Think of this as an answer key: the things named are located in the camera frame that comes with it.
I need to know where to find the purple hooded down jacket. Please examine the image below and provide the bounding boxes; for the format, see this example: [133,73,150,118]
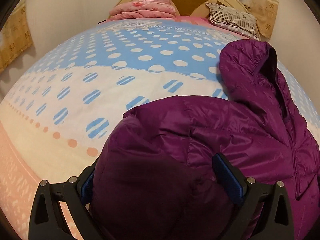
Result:
[90,40,319,239]

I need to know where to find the folded pink blanket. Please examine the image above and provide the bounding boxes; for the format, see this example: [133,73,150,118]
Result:
[108,0,177,21]

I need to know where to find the beige curtain on left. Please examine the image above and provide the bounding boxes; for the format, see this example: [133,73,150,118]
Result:
[0,0,33,73]

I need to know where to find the plaid patterned pillow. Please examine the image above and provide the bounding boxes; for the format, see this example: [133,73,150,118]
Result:
[206,2,260,41]

